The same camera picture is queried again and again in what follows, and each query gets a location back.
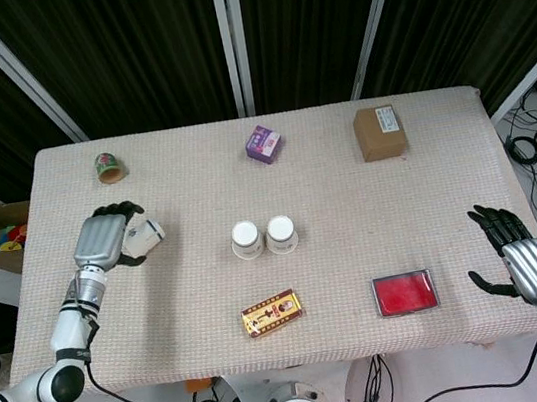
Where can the colourful toys pile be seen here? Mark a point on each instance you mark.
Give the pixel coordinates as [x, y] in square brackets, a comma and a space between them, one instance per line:
[8, 237]

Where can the small purple carton box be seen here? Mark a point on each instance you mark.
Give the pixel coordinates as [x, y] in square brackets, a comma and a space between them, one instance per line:
[264, 145]

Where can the yellow red medicine box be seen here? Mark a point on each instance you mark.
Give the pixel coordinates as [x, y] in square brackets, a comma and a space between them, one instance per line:
[272, 312]

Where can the brown cardboard parcel box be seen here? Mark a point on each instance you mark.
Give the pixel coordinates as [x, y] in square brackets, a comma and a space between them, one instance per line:
[380, 136]

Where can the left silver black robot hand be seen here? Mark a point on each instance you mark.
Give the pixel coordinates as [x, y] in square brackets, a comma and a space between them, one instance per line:
[97, 237]

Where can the green floral tape roll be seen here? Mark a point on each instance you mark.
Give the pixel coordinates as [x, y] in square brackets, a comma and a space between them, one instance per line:
[109, 166]

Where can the red ink pad case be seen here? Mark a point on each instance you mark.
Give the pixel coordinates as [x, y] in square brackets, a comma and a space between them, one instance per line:
[405, 293]

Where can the white frame post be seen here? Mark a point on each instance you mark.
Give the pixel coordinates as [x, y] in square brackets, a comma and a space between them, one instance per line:
[375, 18]
[16, 72]
[528, 76]
[230, 40]

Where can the white paper cup blue stripe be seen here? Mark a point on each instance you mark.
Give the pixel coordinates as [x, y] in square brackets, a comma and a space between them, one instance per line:
[149, 231]
[245, 240]
[281, 234]

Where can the beige woven tablecloth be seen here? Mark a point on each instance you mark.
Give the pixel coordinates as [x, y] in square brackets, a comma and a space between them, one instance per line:
[328, 192]

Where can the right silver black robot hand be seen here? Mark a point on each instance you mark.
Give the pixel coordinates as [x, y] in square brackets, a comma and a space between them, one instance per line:
[536, 269]

